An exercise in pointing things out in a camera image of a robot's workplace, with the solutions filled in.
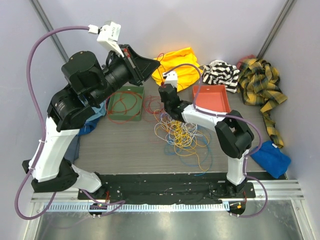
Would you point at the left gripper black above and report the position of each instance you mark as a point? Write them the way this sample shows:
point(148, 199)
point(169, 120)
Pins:
point(139, 68)

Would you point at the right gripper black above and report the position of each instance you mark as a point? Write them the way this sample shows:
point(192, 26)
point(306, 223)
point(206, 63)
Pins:
point(175, 88)

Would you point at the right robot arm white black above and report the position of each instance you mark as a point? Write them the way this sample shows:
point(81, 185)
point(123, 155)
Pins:
point(234, 135)

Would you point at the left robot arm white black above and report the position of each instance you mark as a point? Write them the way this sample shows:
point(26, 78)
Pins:
point(88, 85)

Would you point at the orange-red plastic tray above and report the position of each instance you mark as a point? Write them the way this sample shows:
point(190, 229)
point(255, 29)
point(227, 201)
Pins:
point(214, 98)

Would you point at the green plastic tray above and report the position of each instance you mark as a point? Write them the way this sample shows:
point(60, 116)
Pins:
point(126, 104)

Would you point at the black white striped cloth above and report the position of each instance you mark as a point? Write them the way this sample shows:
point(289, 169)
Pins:
point(219, 72)

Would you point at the light blue cloth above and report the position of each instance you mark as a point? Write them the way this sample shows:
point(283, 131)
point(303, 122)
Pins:
point(98, 112)

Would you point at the blue plaid cloth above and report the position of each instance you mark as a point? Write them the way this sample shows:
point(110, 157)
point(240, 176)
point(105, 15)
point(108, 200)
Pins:
point(88, 127)

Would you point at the yellow black plaid cloth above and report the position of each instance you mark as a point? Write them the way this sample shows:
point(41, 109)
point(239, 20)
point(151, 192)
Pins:
point(258, 84)

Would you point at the pink cloth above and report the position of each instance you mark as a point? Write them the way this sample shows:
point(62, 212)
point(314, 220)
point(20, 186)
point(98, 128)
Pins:
point(251, 56)

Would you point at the grey folded cloth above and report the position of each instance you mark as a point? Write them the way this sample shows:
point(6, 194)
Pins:
point(72, 152)

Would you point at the bright blue cloth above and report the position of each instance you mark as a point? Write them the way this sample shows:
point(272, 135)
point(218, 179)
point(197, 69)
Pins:
point(271, 159)

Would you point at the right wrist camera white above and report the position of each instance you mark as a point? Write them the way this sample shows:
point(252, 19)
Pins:
point(171, 78)

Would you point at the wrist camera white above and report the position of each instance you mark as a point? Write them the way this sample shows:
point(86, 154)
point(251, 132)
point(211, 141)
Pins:
point(171, 78)
point(107, 36)

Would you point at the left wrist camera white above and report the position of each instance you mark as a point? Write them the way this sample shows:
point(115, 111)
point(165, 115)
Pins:
point(107, 36)

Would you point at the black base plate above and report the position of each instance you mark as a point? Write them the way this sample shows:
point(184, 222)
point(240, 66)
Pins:
point(172, 188)

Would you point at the white slotted cable duct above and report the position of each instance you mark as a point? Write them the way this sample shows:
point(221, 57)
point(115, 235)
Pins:
point(126, 208)

